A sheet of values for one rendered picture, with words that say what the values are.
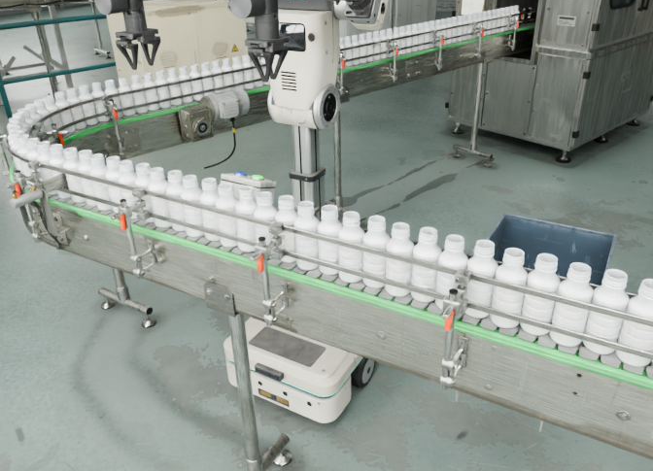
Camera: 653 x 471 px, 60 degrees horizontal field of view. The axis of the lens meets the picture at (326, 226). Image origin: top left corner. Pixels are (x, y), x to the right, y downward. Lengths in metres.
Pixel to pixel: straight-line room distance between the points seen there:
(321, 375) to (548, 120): 3.31
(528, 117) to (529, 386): 3.90
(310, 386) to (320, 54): 1.18
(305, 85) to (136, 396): 1.49
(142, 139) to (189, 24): 2.75
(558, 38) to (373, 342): 3.74
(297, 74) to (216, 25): 3.67
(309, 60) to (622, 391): 1.27
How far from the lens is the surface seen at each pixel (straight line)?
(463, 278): 1.15
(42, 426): 2.64
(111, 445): 2.46
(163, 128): 2.80
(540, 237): 1.80
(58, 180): 1.89
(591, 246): 1.79
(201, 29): 5.47
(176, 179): 1.55
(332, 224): 1.28
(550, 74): 4.84
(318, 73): 1.89
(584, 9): 4.68
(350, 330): 1.36
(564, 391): 1.24
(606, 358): 1.21
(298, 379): 2.20
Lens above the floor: 1.73
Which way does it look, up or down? 28 degrees down
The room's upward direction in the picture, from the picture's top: 2 degrees counter-clockwise
